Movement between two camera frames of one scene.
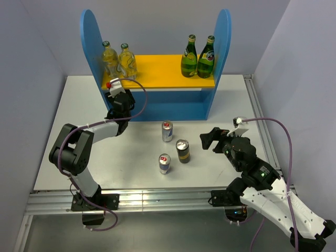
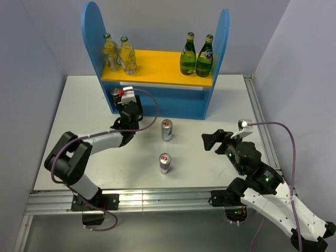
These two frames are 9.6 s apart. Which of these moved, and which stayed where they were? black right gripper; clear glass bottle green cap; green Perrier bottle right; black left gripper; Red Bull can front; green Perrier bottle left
Moved: black left gripper; clear glass bottle green cap
Stayed: black right gripper; green Perrier bottle left; Red Bull can front; green Perrier bottle right
